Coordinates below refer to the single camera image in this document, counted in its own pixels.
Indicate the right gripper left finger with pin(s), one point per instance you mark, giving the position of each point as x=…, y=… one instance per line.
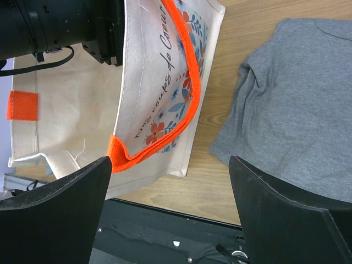
x=57, y=222

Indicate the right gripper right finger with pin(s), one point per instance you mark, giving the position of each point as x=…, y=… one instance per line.
x=283, y=223

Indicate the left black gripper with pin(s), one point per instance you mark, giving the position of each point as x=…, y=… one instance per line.
x=108, y=24

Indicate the beige canvas tote bag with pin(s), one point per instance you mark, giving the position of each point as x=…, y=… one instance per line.
x=142, y=114

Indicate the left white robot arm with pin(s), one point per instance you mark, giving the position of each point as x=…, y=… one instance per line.
x=39, y=27

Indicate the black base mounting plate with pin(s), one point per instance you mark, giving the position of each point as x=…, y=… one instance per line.
x=130, y=232

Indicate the right grey shorts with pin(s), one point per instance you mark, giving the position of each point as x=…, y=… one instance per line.
x=291, y=110

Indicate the aluminium frame rail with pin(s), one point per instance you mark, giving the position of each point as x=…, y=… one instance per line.
x=13, y=181

